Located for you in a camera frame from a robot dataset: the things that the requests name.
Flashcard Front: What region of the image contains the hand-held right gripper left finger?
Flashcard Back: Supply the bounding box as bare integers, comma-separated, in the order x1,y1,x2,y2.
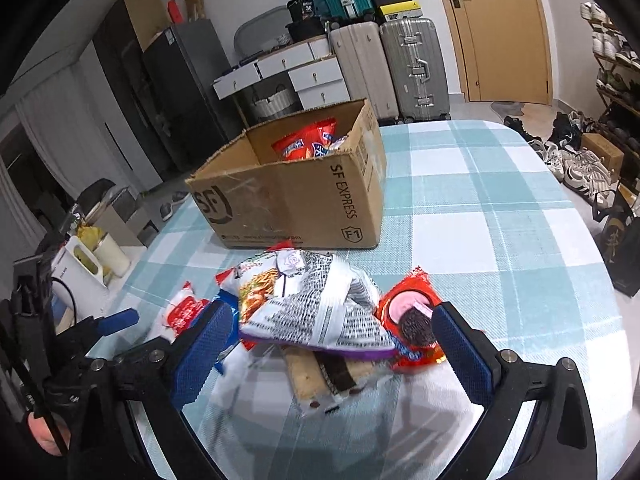
65,301,239,480

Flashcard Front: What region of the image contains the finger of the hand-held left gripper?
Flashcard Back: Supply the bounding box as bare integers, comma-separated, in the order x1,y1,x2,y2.
50,309,140,361

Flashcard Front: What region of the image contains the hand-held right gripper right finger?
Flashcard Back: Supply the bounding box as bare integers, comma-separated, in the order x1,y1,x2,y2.
400,302,597,480

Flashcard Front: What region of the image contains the red and white snack packet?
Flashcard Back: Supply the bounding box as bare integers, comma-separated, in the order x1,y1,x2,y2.
162,282,211,344

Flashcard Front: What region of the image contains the white packet blue print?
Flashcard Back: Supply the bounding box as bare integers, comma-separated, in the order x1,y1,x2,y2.
209,267,282,412

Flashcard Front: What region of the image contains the red cookie packet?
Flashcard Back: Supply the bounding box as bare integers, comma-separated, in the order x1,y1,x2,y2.
374,267,449,374

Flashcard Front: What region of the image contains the silver purple-edged noodle bag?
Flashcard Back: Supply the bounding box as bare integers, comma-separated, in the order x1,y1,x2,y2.
237,249,399,362

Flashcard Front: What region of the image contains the clear cracker packet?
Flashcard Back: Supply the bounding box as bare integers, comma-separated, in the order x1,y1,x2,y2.
284,347,392,419

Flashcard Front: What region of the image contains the red and blue snack bag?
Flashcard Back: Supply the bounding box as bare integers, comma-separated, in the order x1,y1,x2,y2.
271,117,339,162

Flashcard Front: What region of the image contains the person's left hand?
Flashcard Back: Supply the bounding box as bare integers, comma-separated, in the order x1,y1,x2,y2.
27,409,67,457

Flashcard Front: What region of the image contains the white tumbler cup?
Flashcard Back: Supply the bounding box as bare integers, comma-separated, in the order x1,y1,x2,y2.
92,237,132,279

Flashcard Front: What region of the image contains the white holder yellow cloth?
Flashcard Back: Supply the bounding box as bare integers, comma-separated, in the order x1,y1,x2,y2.
64,227,109,287

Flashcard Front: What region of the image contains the grey trash bin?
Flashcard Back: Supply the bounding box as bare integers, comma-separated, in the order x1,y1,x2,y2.
74,178,162,249

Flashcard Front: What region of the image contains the white curtain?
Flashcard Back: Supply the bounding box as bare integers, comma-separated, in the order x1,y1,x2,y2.
14,42,167,232

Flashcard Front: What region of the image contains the black bag gold print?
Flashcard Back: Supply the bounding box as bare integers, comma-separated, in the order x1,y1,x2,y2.
597,194,640,297

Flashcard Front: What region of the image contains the pile of sneakers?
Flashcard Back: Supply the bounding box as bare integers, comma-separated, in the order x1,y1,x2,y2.
502,109,619,222

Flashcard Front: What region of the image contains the dark wardrobe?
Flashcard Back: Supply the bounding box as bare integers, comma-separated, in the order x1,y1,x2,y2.
92,0,167,187

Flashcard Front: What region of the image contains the dark grey refrigerator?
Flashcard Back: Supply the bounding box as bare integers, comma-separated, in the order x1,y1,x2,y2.
142,18,246,174

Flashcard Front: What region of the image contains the small brown cardboard box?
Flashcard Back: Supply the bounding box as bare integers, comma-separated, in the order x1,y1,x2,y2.
579,132,626,177

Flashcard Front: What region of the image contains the grey door mat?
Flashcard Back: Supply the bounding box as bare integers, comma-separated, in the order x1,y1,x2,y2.
489,101,526,119

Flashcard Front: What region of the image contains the woven laundry basket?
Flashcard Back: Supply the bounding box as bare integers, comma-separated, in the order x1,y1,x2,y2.
244,84,301,122

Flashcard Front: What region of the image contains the silver suitcase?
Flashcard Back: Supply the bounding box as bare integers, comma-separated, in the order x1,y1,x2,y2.
378,17,451,124

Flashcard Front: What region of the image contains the white dresser with drawers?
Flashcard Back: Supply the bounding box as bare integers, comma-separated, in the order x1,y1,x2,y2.
212,37,352,129

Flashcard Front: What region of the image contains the wooden shoe rack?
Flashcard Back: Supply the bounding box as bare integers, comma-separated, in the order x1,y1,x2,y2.
580,10,640,162

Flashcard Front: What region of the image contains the beige suitcase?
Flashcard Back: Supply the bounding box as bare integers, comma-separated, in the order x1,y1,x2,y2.
327,20,402,127

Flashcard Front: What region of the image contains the tan cardboard box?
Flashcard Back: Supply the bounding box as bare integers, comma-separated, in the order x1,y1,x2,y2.
122,0,174,54

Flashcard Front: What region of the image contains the wooden door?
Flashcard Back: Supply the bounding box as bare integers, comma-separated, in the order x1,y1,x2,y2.
428,0,554,107

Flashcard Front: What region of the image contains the grey arched mirror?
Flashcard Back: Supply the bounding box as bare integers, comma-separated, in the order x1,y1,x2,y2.
233,5,294,59

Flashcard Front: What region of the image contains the black storage box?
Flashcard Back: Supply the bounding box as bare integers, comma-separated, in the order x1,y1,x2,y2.
285,17,326,44

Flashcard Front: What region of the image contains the shoe rack with shoes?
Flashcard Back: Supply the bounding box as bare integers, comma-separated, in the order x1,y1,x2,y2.
580,1,640,151

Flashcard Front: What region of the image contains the black bag white print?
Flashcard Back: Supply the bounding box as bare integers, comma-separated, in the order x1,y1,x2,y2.
285,0,321,24

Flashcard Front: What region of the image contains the black cable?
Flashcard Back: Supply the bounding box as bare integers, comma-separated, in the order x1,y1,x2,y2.
49,279,79,327

